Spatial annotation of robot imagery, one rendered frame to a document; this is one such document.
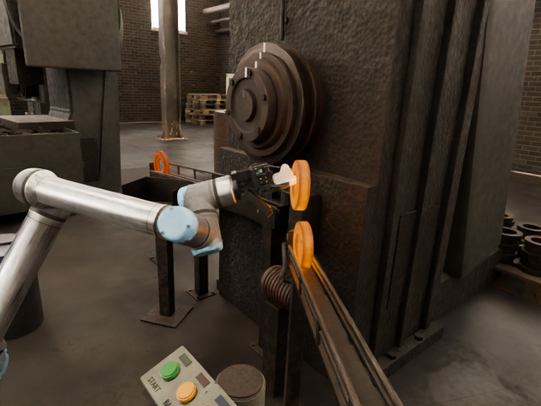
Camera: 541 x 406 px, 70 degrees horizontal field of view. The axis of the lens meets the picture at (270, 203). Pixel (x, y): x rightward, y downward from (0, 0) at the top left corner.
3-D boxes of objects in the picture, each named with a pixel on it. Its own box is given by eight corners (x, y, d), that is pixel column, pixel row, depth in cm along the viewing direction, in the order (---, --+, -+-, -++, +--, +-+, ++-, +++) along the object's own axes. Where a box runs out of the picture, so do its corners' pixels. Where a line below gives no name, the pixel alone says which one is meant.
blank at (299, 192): (301, 158, 125) (291, 157, 124) (312, 162, 110) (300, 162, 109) (298, 205, 128) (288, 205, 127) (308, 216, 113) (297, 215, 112)
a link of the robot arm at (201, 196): (187, 222, 120) (182, 193, 123) (226, 213, 120) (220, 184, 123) (178, 214, 111) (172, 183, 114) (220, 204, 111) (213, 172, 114)
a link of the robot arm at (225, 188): (223, 210, 114) (224, 200, 124) (239, 206, 114) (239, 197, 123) (214, 182, 112) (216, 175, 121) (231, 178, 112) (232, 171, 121)
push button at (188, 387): (192, 383, 80) (188, 377, 79) (201, 394, 77) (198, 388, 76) (175, 396, 78) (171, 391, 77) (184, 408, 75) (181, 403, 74)
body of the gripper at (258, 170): (270, 166, 112) (229, 176, 112) (276, 193, 115) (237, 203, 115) (268, 160, 119) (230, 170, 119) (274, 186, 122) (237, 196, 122)
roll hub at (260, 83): (234, 136, 167) (235, 68, 159) (275, 146, 147) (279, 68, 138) (223, 137, 164) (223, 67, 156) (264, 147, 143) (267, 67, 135)
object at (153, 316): (152, 299, 220) (146, 176, 199) (195, 308, 214) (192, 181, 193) (131, 319, 201) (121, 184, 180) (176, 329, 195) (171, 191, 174)
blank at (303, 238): (303, 272, 130) (294, 272, 129) (300, 227, 135) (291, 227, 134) (315, 265, 115) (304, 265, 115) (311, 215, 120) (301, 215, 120)
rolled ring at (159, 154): (163, 151, 240) (168, 151, 242) (151, 150, 255) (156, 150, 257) (166, 180, 244) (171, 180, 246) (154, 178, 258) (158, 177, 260)
